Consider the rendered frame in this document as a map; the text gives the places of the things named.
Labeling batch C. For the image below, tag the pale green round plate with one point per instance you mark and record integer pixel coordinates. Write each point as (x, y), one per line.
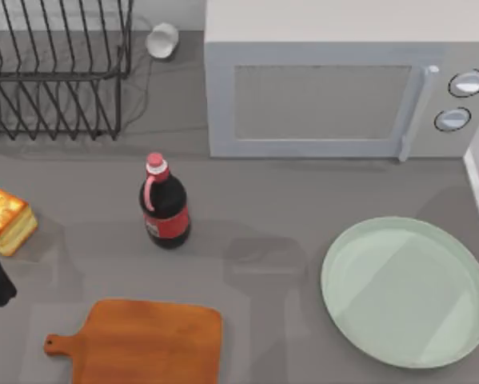
(405, 292)

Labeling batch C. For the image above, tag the small microwave knob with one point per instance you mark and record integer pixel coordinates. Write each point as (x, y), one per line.
(452, 118)

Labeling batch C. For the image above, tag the microwave oven door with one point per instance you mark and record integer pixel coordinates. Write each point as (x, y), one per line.
(319, 102)

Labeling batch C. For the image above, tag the large microwave knob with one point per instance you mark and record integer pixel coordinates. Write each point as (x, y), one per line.
(467, 82)

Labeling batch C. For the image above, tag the white cup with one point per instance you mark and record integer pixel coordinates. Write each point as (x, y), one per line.
(162, 41)

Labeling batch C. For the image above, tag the dark bottle with red label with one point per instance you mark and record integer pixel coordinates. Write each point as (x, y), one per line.
(165, 208)

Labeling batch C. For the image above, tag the toasted bread block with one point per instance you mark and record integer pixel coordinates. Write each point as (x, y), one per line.
(9, 218)

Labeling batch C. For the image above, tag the wooden cutting board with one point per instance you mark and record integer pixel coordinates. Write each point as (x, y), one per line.
(151, 344)

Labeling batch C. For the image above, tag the pale microwave oven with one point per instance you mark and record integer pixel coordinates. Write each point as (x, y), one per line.
(343, 32)

